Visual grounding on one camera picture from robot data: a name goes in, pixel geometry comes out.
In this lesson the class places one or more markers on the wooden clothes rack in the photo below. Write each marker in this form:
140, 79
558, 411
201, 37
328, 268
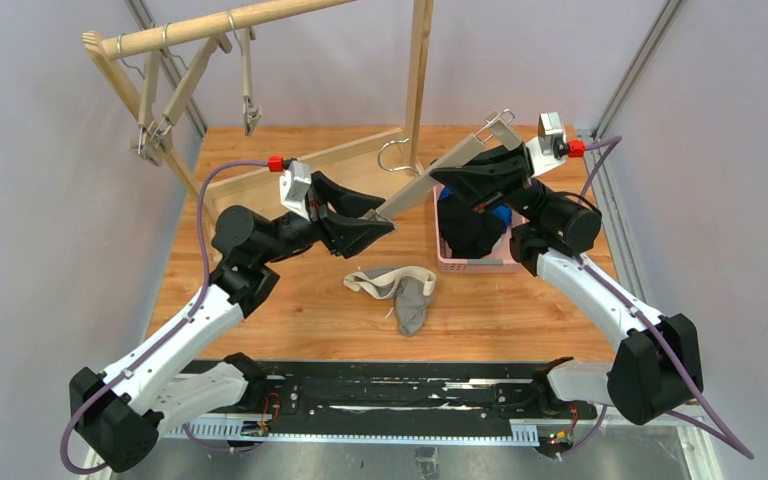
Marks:
395, 150

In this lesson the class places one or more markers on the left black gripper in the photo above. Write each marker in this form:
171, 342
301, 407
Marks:
316, 216

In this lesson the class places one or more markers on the aluminium frame post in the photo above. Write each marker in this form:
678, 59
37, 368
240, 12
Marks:
603, 185
171, 64

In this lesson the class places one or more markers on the wooden clip hanger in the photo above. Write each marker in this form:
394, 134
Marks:
183, 93

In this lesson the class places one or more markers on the pink plastic basket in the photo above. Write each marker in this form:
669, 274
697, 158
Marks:
499, 261

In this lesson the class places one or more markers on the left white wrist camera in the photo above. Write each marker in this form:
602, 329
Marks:
295, 184

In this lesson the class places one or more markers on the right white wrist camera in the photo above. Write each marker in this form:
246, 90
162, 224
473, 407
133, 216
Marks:
548, 146

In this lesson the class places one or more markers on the empty wooden hanger left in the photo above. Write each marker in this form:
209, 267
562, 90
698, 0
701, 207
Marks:
143, 146

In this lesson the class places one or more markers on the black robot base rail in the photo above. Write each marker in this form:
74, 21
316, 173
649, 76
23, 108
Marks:
412, 400

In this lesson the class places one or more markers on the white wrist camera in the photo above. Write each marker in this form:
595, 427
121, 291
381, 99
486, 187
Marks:
548, 146
295, 184

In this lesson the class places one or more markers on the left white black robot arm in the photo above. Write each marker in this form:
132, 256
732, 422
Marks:
122, 410

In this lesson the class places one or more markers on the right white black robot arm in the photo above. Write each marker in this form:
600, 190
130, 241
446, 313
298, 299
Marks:
657, 364

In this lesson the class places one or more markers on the aluminium frame post left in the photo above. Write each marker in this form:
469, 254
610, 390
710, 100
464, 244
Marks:
171, 64

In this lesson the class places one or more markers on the black underwear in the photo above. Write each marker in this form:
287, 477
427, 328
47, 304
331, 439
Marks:
468, 234

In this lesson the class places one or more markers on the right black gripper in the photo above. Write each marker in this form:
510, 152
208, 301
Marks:
513, 181

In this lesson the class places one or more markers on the aluminium frame post right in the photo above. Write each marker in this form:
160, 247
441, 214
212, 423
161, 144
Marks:
603, 185

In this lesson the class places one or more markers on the grey underwear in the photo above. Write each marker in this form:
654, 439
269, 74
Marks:
410, 288

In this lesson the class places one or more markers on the blue white underwear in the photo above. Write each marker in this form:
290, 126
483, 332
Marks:
502, 212

